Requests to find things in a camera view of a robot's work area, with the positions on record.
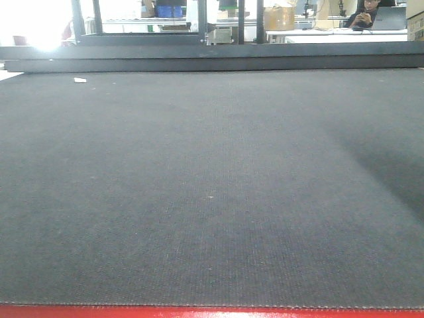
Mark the black conveyor belt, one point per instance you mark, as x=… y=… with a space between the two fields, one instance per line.
x=270 y=189

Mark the taped brown cardboard box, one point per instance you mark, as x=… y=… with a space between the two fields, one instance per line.
x=278 y=18

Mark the printed cardboard box right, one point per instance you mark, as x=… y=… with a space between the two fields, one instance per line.
x=414 y=16

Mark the red conveyor front edge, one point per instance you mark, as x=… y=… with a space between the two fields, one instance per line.
x=14 y=310

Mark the small blue storage bins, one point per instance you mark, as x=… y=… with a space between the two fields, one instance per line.
x=169 y=12

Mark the white work table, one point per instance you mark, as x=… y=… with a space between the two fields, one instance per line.
x=337 y=35

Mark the seated person with glasses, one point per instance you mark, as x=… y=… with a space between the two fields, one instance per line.
x=365 y=16

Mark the grey open laptop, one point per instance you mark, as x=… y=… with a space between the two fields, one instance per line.
x=390 y=18

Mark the black metal rack frame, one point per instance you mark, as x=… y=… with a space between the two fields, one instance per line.
x=134 y=23

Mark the black conveyor end frame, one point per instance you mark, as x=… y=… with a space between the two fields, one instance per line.
x=229 y=58

